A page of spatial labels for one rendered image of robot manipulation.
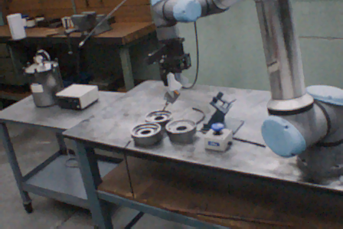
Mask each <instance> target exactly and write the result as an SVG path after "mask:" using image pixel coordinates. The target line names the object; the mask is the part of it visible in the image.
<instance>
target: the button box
mask: <svg viewBox="0 0 343 229"><path fill-rule="evenodd" d="M232 144H233V132H232V129H222V130H220V132H219V133H216V131H214V130H212V129H211V130H210V131H209V132H208V133H207V134H206V135H205V136H204V148H205V149H210V150H214V151H218V152H225V151H226V150H227V148H229V145H232Z"/></svg>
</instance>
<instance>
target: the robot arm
mask: <svg viewBox="0 0 343 229"><path fill-rule="evenodd" d="M241 1H243V0H152V10H153V14H154V18H155V29H156V32H157V36H158V42H159V43H160V44H165V45H164V46H162V47H160V48H159V49H158V50H157V51H156V52H154V53H152V54H150V55H149V56H147V58H146V59H145V62H146V63H147V64H148V65H150V64H155V63H156V61H157V60H158V59H159V58H160V57H162V58H161V62H160V63H161V75H162V82H163V84H164V85H165V88H166V90H167V91H168V92H169V93H170V96H171V97H173V98H174V90H178V91H179V89H181V85H184V84H188V79H187V78H186V77H183V76H182V71H183V70H187V69H189V68H190V67H191V55H190V52H184V48H183V44H182V42H183V41H185V37H179V31H178V22H183V23H189V22H195V21H197V20H198V19H199V18H203V17H205V16H210V15H215V14H220V13H223V12H224V11H228V10H229V9H230V6H232V5H235V4H237V3H238V2H241ZM254 1H255V2H256V9H257V16H258V22H259V26H260V33H261V38H262V41H263V48H264V56H265V61H266V68H267V72H268V76H269V88H270V92H271V96H272V98H271V99H270V100H269V102H268V103H267V105H266V107H267V111H268V115H269V116H268V117H266V118H265V120H264V121H263V123H262V125H261V135H262V137H263V139H264V142H265V143H266V144H267V146H268V147H269V148H270V149H271V150H272V151H273V152H274V153H276V155H279V156H281V157H285V158H291V157H293V156H296V164H297V166H298V167H299V168H300V169H301V170H302V171H303V172H305V173H306V174H310V175H313V176H318V177H323V178H328V177H335V176H339V175H342V174H343V90H340V89H338V88H336V87H327V86H310V87H307V88H305V83H304V73H303V68H302V60H301V54H300V46H299V38H298V32H297V27H296V20H295V15H294V10H293V5H292V0H254ZM188 57H189V60H190V63H189V60H188ZM169 72H171V73H170V74H169Z"/></svg>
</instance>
